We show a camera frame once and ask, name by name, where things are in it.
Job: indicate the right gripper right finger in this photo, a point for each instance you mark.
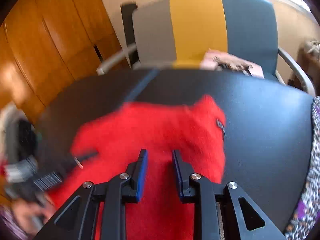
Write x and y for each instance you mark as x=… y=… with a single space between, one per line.
x=221 y=211

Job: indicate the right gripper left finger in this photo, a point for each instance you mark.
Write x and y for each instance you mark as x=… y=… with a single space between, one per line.
x=98 y=209

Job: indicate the red knit sweater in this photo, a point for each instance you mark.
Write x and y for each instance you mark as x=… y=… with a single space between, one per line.
x=196 y=131

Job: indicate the person's patterned sleeve forearm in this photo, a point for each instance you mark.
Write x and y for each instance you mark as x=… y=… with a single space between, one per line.
x=9 y=227

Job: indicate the person's left hand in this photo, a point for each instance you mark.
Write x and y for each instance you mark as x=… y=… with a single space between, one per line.
x=24 y=212

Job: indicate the leopard floral print garment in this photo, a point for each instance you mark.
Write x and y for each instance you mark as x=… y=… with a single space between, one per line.
x=306 y=214

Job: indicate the wooden wardrobe doors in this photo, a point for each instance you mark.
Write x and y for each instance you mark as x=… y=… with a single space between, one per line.
x=46 y=45

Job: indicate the pink printed cushion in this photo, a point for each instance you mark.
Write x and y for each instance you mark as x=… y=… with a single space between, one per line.
x=218 y=60

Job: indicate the grey yellow blue armchair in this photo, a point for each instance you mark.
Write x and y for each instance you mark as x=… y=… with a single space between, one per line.
x=177 y=34

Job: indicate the clutter on shelf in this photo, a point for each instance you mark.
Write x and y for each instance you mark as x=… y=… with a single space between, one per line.
x=311 y=47

